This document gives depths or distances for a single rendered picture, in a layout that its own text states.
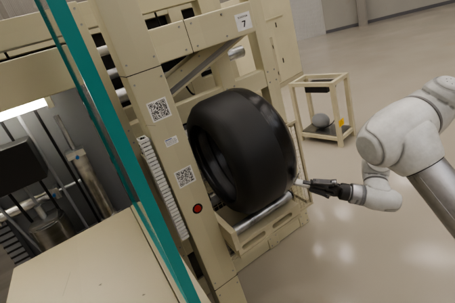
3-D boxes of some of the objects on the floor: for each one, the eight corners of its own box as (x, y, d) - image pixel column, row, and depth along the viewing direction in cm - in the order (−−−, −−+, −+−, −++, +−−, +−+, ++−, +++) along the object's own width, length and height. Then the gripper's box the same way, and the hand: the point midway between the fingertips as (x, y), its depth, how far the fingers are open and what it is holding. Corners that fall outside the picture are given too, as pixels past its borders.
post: (248, 371, 157) (-20, -276, 67) (235, 350, 168) (-9, -226, 78) (266, 354, 162) (40, -269, 72) (252, 335, 173) (43, -223, 83)
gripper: (354, 192, 120) (296, 180, 123) (344, 207, 129) (290, 196, 133) (353, 177, 125) (297, 166, 128) (344, 193, 134) (292, 182, 138)
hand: (302, 183), depth 130 cm, fingers closed
